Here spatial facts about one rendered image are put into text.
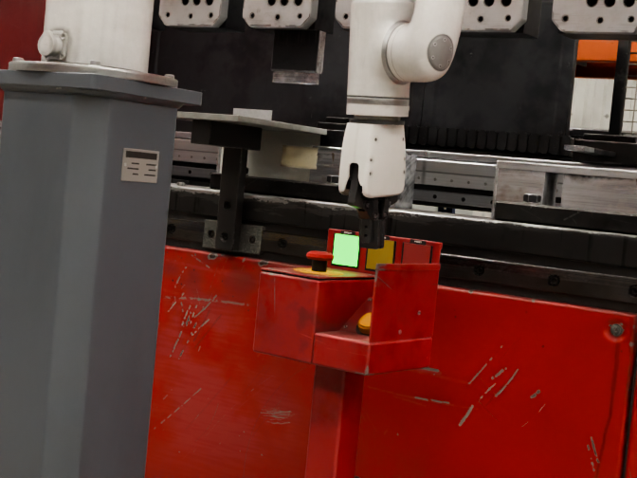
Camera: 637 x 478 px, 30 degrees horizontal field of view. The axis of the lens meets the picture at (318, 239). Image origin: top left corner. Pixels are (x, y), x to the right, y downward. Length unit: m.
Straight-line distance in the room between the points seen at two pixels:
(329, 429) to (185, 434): 0.51
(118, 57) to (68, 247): 0.22
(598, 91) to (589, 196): 4.50
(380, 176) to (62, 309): 0.50
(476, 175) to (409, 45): 0.75
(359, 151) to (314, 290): 0.20
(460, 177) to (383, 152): 0.68
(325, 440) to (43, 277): 0.55
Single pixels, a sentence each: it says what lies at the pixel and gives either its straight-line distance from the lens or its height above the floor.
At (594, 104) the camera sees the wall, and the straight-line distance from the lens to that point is 6.37.
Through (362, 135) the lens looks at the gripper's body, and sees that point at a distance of 1.58.
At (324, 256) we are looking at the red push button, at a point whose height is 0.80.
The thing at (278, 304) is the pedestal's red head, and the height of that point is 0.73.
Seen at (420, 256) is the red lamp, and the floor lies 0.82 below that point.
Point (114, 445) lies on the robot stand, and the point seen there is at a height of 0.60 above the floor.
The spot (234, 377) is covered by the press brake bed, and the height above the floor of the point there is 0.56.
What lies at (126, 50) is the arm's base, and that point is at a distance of 1.34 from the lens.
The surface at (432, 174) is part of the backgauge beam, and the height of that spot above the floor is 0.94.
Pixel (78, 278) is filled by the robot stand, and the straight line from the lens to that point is 1.30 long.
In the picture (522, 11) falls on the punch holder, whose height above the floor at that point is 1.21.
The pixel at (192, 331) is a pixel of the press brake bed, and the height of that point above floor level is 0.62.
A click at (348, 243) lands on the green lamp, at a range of 1.77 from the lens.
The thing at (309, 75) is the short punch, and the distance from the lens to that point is 2.17.
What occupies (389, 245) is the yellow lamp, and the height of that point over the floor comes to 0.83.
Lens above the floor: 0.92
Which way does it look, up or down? 3 degrees down
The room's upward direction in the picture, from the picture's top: 5 degrees clockwise
